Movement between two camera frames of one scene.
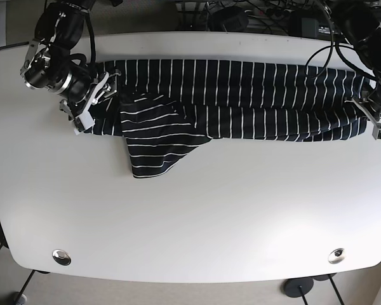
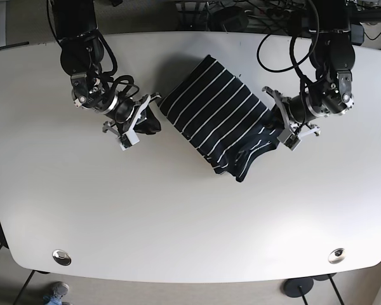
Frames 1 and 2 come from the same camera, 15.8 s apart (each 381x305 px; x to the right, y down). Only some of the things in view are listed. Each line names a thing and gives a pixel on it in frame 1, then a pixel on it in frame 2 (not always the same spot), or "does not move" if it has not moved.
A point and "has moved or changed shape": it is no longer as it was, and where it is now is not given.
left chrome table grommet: [61, 257] does not move
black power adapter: [228, 19] does not move
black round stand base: [291, 287] does not move
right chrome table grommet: [336, 255] does not move
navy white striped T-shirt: [166, 108] has moved or changed shape
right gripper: [378, 100] to [298, 110]
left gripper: [80, 93] to [124, 109]
